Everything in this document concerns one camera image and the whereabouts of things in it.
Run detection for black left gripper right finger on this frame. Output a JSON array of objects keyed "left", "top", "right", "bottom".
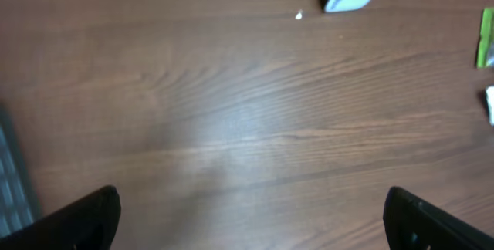
[{"left": 383, "top": 186, "right": 493, "bottom": 250}]

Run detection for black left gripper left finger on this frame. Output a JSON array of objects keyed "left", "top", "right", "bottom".
[{"left": 1, "top": 185, "right": 121, "bottom": 250}]

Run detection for white conditioner tube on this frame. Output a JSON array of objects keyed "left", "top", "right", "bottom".
[{"left": 485, "top": 86, "right": 494, "bottom": 126}]

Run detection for green snack bag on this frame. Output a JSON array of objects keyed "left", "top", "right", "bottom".
[{"left": 476, "top": 7, "right": 493, "bottom": 69}]

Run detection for grey plastic lattice basket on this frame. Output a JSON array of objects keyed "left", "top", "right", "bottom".
[{"left": 1, "top": 106, "right": 42, "bottom": 238}]

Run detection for small white crumb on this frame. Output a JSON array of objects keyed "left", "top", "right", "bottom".
[{"left": 295, "top": 10, "right": 303, "bottom": 20}]

